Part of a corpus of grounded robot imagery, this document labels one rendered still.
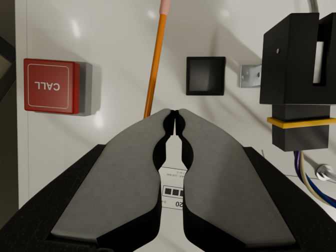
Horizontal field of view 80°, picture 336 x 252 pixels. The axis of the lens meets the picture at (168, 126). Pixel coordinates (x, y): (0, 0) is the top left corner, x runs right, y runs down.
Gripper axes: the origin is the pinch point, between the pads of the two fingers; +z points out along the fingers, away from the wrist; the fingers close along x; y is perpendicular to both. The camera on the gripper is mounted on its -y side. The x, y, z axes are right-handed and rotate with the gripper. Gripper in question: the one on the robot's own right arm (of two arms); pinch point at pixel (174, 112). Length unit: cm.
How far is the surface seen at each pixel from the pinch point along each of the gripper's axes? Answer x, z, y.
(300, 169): 9.7, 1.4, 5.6
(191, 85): 1.6, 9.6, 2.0
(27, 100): -14.2, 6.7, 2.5
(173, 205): -0.2, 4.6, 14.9
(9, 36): -122, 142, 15
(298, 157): 9.4, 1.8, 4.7
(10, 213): -107, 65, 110
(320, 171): 15.9, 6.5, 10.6
